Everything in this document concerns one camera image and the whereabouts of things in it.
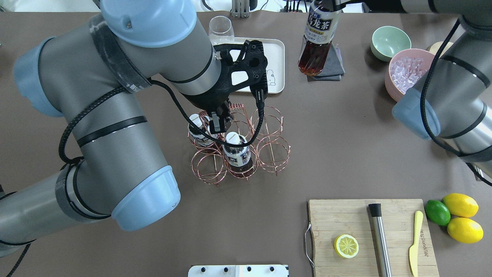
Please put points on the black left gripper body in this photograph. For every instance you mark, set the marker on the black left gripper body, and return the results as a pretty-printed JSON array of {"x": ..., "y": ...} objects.
[{"x": 203, "y": 100}]

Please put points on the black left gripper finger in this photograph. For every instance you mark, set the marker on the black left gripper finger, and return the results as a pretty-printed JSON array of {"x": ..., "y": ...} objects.
[{"x": 219, "y": 123}]

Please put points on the tea bottle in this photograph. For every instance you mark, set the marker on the tea bottle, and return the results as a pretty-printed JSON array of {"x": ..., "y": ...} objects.
[
  {"x": 321, "y": 25},
  {"x": 196, "y": 134},
  {"x": 239, "y": 158}
]

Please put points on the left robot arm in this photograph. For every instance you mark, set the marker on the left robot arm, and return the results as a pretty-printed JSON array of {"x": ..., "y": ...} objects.
[{"x": 90, "y": 77}]

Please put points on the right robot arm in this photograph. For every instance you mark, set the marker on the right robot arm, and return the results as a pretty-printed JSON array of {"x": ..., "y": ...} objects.
[{"x": 444, "y": 106}]

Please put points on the white rabbit tray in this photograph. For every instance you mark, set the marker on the white rabbit tray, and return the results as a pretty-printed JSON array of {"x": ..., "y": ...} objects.
[{"x": 274, "y": 51}]

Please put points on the clear wine glass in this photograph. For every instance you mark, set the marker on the clear wine glass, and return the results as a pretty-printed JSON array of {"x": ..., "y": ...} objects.
[{"x": 221, "y": 31}]

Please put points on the grey folded cloth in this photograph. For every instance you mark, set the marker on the grey folded cloth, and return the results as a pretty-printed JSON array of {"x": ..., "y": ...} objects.
[{"x": 333, "y": 69}]

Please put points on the green bowl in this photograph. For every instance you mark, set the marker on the green bowl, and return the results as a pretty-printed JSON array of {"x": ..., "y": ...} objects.
[{"x": 387, "y": 41}]

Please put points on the bamboo cutting board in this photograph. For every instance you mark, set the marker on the bamboo cutting board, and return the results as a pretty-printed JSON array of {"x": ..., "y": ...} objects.
[{"x": 333, "y": 217}]

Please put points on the pink bowl with ice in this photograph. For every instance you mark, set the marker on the pink bowl with ice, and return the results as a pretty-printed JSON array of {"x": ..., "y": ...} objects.
[{"x": 405, "y": 69}]

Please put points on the yellow lemon half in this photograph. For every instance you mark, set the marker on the yellow lemon half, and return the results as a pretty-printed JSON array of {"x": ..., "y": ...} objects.
[{"x": 346, "y": 246}]

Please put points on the steel muddler rod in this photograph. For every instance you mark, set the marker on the steel muddler rod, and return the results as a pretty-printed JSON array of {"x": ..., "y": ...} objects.
[{"x": 381, "y": 244}]

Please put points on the yellow plastic knife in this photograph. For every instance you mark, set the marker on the yellow plastic knife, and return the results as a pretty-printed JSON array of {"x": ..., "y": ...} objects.
[{"x": 414, "y": 248}]

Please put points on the green lime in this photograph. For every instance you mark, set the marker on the green lime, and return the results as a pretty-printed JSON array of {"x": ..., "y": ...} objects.
[{"x": 437, "y": 212}]

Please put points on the copper wire bottle basket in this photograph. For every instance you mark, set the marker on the copper wire bottle basket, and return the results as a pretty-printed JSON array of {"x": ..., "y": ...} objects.
[{"x": 269, "y": 150}]

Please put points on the aluminium frame post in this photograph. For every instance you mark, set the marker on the aluminium frame post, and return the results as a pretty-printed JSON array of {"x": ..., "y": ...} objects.
[{"x": 240, "y": 8}]

